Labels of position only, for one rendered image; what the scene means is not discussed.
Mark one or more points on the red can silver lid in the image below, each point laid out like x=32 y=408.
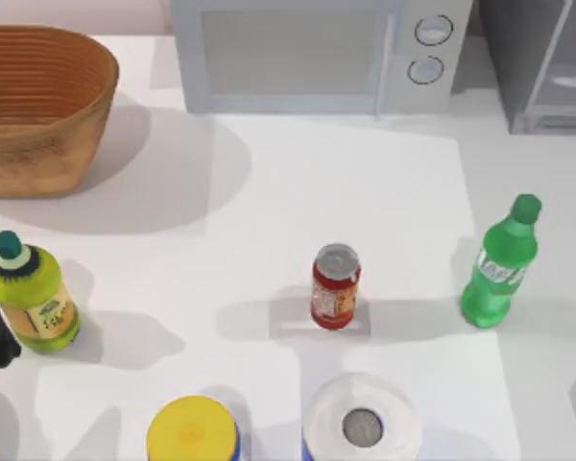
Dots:
x=335 y=290

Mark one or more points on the pale microwave oven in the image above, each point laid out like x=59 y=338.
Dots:
x=317 y=53

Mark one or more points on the white paper roll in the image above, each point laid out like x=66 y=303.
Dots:
x=360 y=422

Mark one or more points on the microwave oven knob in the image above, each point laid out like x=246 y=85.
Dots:
x=425 y=70
x=433 y=29

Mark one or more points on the green bottle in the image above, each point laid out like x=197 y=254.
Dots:
x=499 y=274

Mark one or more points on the yellow-lidded blue container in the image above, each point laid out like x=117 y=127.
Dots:
x=192 y=432

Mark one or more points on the yellow-green bottle teal cap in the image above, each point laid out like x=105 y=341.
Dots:
x=33 y=298

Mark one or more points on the brown woven basket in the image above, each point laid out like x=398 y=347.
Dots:
x=38 y=115

